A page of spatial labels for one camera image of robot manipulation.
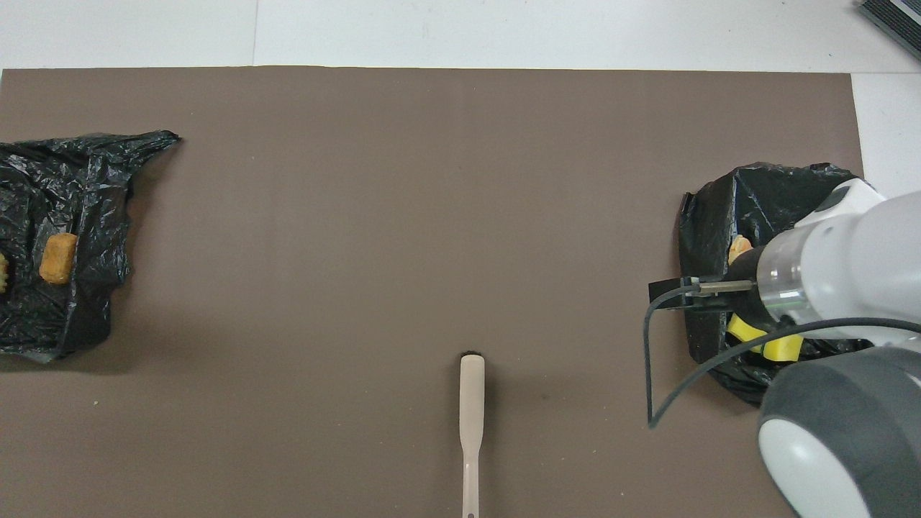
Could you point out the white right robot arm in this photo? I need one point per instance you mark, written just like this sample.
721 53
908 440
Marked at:
863 259

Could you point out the beige hand brush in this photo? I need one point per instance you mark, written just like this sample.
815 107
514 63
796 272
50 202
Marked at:
472 396

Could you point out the right black garbage bag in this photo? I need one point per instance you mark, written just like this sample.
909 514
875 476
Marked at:
86 180

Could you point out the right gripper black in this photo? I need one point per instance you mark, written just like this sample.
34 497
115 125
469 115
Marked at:
748 270

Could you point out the left black garbage bag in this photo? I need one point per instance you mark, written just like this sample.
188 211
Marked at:
719 216

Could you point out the brown table mat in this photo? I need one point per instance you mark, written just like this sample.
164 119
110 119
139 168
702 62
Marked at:
432 216

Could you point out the beige foam chunk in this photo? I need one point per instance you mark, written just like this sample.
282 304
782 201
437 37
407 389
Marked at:
3 273
740 250

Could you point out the brown foam chunk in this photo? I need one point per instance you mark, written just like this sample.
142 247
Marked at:
57 259

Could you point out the black garbage bag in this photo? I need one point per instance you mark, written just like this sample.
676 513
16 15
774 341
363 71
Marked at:
86 180
719 216

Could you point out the dark grey ribbed device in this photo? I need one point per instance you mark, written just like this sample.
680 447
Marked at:
896 21

